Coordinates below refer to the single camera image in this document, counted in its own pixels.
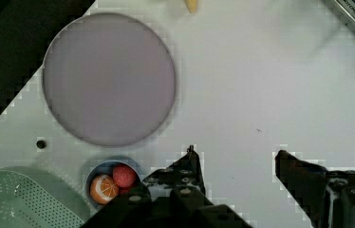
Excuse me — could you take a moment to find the orange toy fruit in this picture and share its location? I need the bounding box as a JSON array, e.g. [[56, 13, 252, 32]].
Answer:
[[89, 174, 119, 205]]

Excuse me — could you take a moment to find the round grey plate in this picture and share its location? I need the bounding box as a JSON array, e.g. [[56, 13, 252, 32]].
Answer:
[[42, 13, 177, 147]]

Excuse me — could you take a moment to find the peeled toy banana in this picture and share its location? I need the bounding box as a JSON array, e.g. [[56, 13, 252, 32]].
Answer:
[[185, 0, 197, 13]]

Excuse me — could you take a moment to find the small red toy fruit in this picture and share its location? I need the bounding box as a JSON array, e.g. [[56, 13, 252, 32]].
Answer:
[[119, 185, 134, 195]]

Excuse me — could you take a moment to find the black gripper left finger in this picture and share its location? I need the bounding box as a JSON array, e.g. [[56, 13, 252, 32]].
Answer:
[[81, 146, 252, 228]]

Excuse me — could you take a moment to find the green oval colander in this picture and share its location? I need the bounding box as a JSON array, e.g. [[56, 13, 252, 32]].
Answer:
[[0, 166, 90, 228]]

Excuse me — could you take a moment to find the small blue fruit bowl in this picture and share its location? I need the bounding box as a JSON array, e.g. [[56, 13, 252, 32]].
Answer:
[[85, 158, 142, 210]]

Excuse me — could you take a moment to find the red toy strawberry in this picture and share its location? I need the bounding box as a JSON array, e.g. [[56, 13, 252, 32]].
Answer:
[[113, 164, 137, 188]]

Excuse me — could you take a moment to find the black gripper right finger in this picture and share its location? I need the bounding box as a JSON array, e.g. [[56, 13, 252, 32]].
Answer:
[[274, 150, 355, 228]]

